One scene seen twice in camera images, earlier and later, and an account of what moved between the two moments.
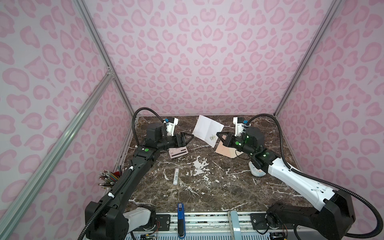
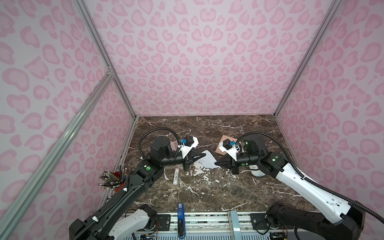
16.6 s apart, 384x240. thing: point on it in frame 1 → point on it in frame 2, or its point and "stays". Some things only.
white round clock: (255, 171) stays
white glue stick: (176, 176) stays
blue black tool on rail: (181, 220) stays
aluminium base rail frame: (208, 225) stays
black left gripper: (182, 139) → (187, 160)
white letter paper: (206, 129) → (208, 161)
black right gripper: (229, 139) → (231, 164)
